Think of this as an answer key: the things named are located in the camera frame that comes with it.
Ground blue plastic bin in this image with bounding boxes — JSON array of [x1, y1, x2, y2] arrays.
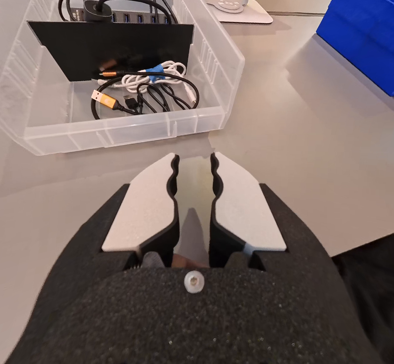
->
[[315, 0, 394, 97]]

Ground thin black USB cable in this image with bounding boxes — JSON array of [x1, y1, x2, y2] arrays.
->
[[123, 82, 193, 114]]

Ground white cable with blue tape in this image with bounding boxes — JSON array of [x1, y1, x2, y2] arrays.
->
[[121, 60, 197, 108]]

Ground black bin divider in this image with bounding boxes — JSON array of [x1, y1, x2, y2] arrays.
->
[[27, 21, 195, 82]]

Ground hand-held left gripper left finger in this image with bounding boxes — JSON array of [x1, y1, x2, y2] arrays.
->
[[101, 152, 181, 253]]

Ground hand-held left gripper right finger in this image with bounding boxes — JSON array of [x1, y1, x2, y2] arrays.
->
[[209, 151, 288, 255]]

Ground clear plastic bin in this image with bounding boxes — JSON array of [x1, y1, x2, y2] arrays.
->
[[0, 0, 246, 156]]

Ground black cable with orange plugs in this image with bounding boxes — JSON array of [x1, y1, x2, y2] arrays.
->
[[90, 68, 200, 120]]

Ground person's dark trousers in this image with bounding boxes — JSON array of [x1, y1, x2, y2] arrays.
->
[[332, 241, 394, 364]]

